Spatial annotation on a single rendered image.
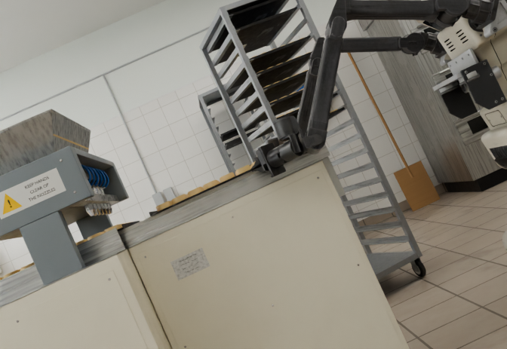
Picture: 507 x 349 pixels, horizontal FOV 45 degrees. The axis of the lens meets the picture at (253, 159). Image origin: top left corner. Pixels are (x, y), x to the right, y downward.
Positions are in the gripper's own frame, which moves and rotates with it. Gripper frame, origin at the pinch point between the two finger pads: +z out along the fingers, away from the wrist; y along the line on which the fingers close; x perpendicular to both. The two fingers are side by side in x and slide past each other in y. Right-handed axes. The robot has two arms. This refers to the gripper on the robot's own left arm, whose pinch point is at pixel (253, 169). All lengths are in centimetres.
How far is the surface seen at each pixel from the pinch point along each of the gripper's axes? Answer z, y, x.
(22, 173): 30, -26, -57
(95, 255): 37, 4, -42
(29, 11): 297, -214, 153
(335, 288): -3.8, 45.8, 6.9
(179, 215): 21.2, 3.6, -18.4
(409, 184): 178, 62, 391
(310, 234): -4.0, 26.7, 6.8
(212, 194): 12.6, 1.6, -9.4
